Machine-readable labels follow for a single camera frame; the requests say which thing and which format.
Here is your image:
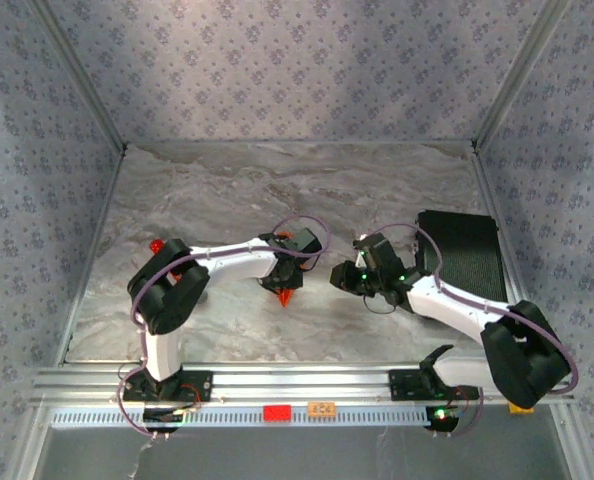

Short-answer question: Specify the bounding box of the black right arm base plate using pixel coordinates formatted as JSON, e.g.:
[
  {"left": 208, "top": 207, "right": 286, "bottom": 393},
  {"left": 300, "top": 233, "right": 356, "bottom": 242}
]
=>
[{"left": 387, "top": 368, "right": 481, "bottom": 402}]

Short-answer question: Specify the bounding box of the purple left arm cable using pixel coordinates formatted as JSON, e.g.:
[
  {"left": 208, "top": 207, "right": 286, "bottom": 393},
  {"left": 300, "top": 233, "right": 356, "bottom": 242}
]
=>
[{"left": 115, "top": 214, "right": 334, "bottom": 441}]

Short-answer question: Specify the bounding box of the red toy brick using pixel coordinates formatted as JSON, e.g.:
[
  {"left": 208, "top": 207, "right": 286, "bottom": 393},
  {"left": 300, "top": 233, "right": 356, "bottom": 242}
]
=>
[{"left": 262, "top": 404, "right": 293, "bottom": 424}]

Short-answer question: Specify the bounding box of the orange paper sheet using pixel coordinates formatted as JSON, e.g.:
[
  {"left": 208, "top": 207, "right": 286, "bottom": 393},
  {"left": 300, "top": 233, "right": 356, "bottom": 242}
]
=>
[{"left": 275, "top": 230, "right": 313, "bottom": 308}]

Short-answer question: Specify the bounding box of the aluminium corner post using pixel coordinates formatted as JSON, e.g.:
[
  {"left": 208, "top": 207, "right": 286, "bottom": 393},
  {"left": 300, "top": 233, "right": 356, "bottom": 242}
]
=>
[
  {"left": 471, "top": 0, "right": 576, "bottom": 152},
  {"left": 29, "top": 0, "right": 129, "bottom": 151}
]

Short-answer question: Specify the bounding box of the black mesh case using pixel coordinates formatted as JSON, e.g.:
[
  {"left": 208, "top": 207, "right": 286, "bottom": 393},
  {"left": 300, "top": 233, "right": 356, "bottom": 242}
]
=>
[{"left": 415, "top": 209, "right": 510, "bottom": 306}]

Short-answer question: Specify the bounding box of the grey slotted cable duct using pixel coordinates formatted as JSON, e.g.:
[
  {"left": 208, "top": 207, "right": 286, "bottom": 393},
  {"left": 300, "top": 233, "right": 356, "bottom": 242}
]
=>
[{"left": 50, "top": 405, "right": 471, "bottom": 429}]

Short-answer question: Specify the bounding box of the aluminium mounting rail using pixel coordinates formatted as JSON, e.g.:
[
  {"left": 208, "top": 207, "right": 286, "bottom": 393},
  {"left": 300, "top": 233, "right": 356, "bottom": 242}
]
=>
[{"left": 31, "top": 363, "right": 576, "bottom": 407}]

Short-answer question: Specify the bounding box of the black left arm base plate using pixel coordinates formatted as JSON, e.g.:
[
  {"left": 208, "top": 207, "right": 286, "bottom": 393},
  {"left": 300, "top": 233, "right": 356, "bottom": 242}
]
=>
[{"left": 122, "top": 369, "right": 214, "bottom": 404}]

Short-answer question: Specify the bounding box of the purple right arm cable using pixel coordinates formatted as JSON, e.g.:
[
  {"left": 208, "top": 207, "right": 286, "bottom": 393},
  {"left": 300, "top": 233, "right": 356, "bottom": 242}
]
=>
[{"left": 361, "top": 222, "right": 581, "bottom": 439}]

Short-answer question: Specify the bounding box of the aluminium side rail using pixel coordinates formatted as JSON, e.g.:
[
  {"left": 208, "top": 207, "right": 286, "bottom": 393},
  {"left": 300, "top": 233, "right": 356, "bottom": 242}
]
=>
[
  {"left": 469, "top": 147, "right": 548, "bottom": 366},
  {"left": 54, "top": 147, "right": 128, "bottom": 366}
]

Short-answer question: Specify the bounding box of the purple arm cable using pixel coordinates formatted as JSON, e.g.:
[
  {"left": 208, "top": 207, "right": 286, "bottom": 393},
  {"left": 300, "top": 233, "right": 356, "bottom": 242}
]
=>
[
  {"left": 361, "top": 222, "right": 581, "bottom": 439},
  {"left": 115, "top": 214, "right": 334, "bottom": 441}
]

